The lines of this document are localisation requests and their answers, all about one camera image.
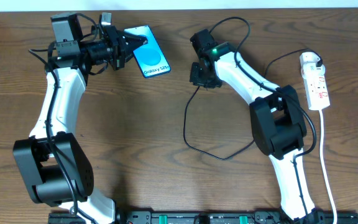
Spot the black charger cable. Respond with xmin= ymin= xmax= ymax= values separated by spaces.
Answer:
xmin=183 ymin=47 xmax=324 ymax=161

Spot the blue smartphone lit screen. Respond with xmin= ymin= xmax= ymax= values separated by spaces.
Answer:
xmin=124 ymin=26 xmax=171 ymax=78

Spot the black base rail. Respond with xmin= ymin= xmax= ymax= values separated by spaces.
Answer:
xmin=47 ymin=210 xmax=358 ymax=224

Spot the white power cord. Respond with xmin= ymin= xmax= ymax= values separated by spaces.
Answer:
xmin=318 ymin=108 xmax=339 ymax=224

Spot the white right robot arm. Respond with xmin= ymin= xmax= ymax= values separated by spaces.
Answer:
xmin=190 ymin=29 xmax=321 ymax=223

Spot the white power strip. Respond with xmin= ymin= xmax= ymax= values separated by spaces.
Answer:
xmin=300 ymin=52 xmax=330 ymax=111

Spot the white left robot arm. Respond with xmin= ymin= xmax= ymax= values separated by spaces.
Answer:
xmin=13 ymin=25 xmax=148 ymax=223

